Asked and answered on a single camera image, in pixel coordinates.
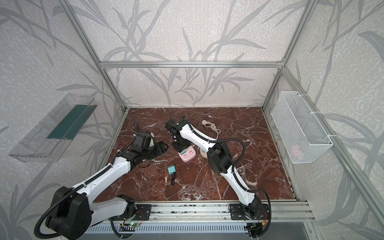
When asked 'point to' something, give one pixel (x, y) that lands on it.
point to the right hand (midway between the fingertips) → (181, 145)
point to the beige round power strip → (203, 153)
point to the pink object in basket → (296, 151)
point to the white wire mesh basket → (303, 139)
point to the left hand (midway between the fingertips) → (167, 143)
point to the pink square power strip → (190, 154)
